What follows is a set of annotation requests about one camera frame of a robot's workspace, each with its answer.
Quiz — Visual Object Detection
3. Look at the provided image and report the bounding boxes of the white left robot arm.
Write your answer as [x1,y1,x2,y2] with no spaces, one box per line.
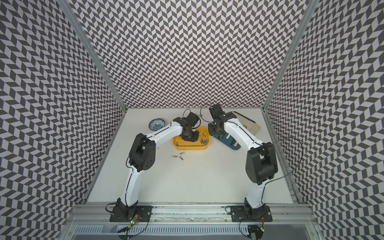
[120,112,201,208]

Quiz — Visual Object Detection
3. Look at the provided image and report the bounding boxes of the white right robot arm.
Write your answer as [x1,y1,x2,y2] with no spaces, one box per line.
[208,104,278,211]

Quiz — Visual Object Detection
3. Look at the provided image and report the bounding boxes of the aluminium front rail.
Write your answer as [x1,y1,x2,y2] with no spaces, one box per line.
[66,203,317,225]

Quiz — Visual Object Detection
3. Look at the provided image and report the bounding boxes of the blue patterned ceramic bowl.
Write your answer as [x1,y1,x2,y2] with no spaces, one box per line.
[149,118,166,132]

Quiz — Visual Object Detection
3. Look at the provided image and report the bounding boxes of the yellow plastic storage box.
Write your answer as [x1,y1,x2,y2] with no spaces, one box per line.
[173,127,210,151]

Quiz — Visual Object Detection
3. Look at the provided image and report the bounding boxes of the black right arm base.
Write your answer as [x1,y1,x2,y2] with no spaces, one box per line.
[229,204,273,223]

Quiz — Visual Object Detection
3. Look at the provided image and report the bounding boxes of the aluminium corner post left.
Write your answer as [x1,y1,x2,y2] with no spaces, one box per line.
[57,0,127,112]

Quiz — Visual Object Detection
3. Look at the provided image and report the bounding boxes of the teal plastic tray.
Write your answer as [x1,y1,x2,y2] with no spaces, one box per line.
[212,111,256,151]

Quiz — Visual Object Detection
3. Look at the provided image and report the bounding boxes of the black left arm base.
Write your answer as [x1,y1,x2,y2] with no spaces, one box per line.
[110,198,153,223]

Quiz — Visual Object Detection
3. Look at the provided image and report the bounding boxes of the aluminium corner post right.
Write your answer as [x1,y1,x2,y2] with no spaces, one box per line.
[262,0,320,111]

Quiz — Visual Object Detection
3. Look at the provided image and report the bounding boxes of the beige cloth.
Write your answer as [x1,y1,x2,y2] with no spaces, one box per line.
[233,111,261,136]

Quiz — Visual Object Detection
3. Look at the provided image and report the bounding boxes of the aluminium corner post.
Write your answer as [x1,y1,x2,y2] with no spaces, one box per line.
[262,0,320,111]
[57,0,127,112]

